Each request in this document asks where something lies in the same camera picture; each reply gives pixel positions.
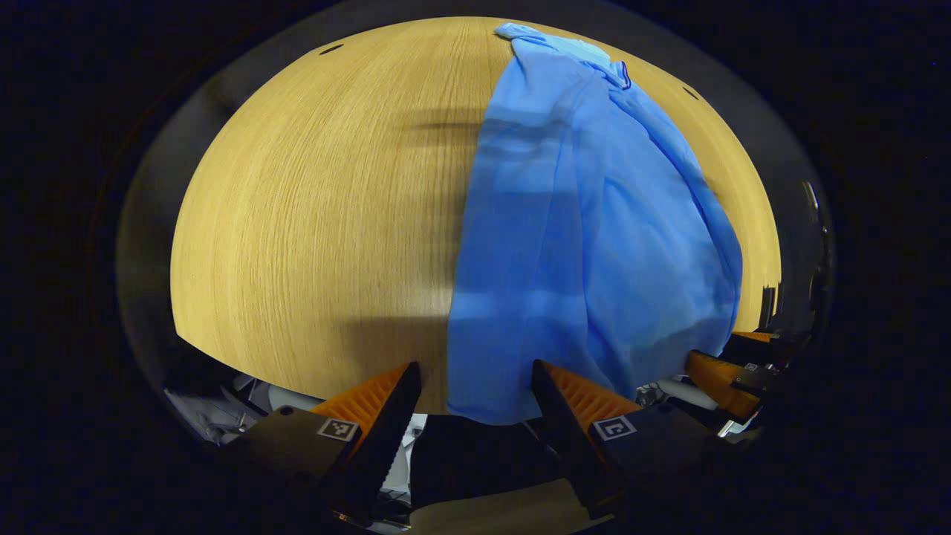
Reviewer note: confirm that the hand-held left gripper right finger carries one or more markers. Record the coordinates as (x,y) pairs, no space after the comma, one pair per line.
(565,438)

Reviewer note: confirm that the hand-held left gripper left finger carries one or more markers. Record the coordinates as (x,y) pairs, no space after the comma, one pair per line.
(383,438)

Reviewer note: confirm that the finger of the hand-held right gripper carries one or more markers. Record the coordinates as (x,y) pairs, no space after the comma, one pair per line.
(717,380)
(750,343)

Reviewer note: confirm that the light blue T-shirt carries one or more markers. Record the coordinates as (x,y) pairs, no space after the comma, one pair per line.
(579,260)

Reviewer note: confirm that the black round table grommet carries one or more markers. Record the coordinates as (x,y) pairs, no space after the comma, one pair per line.
(691,93)
(330,49)

